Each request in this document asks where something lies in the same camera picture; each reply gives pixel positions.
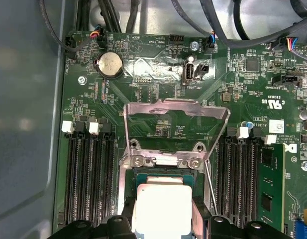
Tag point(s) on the silver coin cell battery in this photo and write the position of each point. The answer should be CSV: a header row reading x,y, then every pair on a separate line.
x,y
110,64

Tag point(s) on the black open PC case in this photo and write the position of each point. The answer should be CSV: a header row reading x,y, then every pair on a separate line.
x,y
24,124

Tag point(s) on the CPU socket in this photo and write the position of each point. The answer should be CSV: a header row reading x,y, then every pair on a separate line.
x,y
122,189

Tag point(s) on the metal socket cover frame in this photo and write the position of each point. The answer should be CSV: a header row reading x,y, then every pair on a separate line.
x,y
178,105

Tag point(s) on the internal USB port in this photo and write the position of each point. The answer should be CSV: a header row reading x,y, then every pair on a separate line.
x,y
189,74

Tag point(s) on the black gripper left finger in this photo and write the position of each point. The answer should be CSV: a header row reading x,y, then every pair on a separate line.
x,y
113,229

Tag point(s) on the green RAM stick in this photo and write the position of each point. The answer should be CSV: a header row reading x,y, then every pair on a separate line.
x,y
272,179

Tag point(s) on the silver square CPU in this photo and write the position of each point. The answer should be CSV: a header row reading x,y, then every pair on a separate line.
x,y
163,211

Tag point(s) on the black RAM slot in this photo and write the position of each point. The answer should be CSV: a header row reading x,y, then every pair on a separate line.
x,y
96,179
235,179
70,179
222,179
248,179
83,179
109,179

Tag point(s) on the green motherboard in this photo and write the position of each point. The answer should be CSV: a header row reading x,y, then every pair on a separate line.
x,y
213,82

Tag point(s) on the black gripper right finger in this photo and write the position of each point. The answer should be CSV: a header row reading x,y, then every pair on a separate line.
x,y
230,230

